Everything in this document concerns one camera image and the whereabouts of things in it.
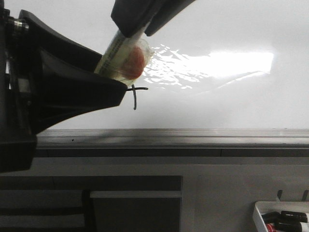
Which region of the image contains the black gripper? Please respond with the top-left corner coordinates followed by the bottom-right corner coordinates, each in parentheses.
top-left (0, 7), bottom-right (127, 173)

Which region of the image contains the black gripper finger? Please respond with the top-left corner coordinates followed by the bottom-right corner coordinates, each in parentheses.
top-left (111, 0), bottom-right (194, 38)

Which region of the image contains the white whiteboard marker with tape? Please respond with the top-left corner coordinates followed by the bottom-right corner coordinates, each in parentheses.
top-left (94, 27), bottom-right (154, 87)

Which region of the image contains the white whiteboard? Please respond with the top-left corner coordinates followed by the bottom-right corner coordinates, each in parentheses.
top-left (4, 0), bottom-right (309, 131)

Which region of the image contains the dark cabinet with white top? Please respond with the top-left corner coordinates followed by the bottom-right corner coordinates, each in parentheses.
top-left (91, 175), bottom-right (183, 232)

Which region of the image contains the white marker holder tray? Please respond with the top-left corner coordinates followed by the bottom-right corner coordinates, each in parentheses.
top-left (253, 201), bottom-right (309, 232)

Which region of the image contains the red capped marker in tray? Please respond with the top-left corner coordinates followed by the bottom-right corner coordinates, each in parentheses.
top-left (266, 222), bottom-right (309, 232)

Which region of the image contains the black marker in tray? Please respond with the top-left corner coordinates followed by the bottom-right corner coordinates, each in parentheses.
top-left (262, 211), bottom-right (309, 224)

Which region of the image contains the aluminium whiteboard tray rail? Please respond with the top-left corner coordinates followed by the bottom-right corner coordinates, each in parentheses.
top-left (37, 129), bottom-right (309, 157)

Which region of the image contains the left metal wall hook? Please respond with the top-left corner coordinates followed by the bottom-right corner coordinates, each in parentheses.
top-left (276, 189), bottom-right (283, 202)

